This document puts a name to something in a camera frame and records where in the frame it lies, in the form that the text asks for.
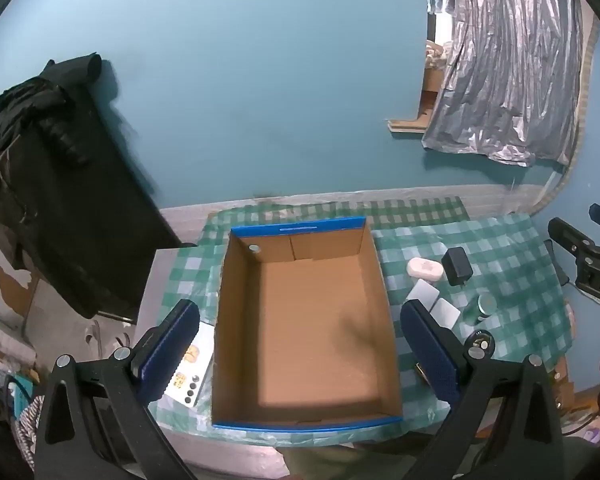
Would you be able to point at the green tin can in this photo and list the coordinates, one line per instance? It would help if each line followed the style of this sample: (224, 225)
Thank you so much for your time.
(486, 307)

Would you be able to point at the white oval case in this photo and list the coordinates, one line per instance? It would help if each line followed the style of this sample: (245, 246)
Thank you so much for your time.
(425, 268)

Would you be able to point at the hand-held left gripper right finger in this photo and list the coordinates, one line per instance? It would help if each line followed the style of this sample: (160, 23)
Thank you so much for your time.
(430, 355)

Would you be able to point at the small grey box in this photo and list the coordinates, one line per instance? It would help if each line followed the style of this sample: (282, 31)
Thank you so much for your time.
(424, 295)
(446, 315)

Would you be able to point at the cardboard box with blue rim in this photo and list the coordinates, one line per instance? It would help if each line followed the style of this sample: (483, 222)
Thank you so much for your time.
(305, 335)

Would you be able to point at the white slipper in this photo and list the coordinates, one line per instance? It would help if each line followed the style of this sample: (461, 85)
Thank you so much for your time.
(96, 340)

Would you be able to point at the silver foil curtain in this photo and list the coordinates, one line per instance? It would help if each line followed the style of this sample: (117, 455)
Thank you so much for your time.
(510, 60)

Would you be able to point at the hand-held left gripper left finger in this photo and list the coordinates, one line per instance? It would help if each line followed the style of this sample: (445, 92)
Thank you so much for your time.
(172, 345)

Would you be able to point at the teal box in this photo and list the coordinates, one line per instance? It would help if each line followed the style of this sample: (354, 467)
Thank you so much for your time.
(20, 390)

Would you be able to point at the striped cloth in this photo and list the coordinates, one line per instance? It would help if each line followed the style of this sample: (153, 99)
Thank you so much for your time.
(25, 430)

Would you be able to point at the wooden window sill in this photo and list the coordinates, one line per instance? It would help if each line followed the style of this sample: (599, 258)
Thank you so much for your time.
(405, 126)

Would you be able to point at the black charger plug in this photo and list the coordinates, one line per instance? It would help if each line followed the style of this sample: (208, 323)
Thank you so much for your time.
(457, 265)

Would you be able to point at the black round ribbed disc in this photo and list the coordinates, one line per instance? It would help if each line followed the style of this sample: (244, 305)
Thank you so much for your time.
(480, 338)

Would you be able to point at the green checked plastic tablecloth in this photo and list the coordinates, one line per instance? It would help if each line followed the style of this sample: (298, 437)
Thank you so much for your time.
(510, 260)

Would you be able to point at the black hanging clothes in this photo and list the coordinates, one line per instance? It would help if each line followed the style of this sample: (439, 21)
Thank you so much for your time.
(55, 185)

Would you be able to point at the white phone with gold sticker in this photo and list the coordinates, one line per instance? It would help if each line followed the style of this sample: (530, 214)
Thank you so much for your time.
(201, 360)

